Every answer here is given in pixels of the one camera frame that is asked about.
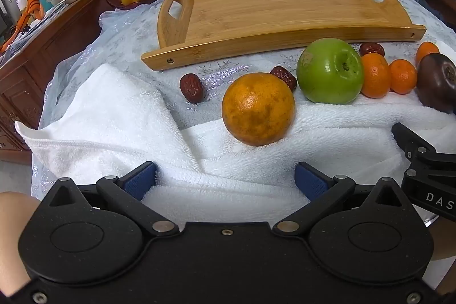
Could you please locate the person's bare knee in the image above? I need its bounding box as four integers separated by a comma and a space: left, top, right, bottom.
0, 192, 38, 292

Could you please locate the dark wooden furniture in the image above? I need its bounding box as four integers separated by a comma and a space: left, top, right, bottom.
422, 0, 456, 23

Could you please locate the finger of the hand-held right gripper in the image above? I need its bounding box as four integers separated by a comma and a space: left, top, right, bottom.
391, 122, 456, 221

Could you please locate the white towel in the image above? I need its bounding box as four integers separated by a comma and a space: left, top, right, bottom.
14, 63, 456, 231

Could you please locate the dark purple round fruit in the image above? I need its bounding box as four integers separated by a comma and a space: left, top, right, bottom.
416, 53, 456, 114

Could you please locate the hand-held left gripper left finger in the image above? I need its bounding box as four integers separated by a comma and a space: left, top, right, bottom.
43, 162, 180, 238

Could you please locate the small orange mandarin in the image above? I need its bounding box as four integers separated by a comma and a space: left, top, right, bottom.
388, 59, 417, 95
415, 41, 440, 68
361, 53, 392, 99

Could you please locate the red dried date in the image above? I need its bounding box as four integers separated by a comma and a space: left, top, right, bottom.
179, 73, 206, 104
359, 42, 386, 58
269, 66, 298, 93

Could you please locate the brown wooden cabinet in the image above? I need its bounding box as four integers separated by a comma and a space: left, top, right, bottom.
0, 0, 122, 166

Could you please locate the green apple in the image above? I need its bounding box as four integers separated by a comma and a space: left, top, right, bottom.
296, 38, 365, 104

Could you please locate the wooden tray with handles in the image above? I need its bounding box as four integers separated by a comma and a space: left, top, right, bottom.
141, 0, 427, 71

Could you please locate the large speckled orange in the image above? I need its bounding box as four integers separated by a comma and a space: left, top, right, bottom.
221, 72, 296, 147

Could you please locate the clear snowflake tablecloth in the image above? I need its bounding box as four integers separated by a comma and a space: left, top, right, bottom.
30, 0, 456, 199

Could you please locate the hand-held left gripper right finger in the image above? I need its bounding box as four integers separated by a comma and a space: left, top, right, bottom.
272, 162, 410, 238

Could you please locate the stack of papers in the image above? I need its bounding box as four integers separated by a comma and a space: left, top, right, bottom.
0, 3, 68, 57

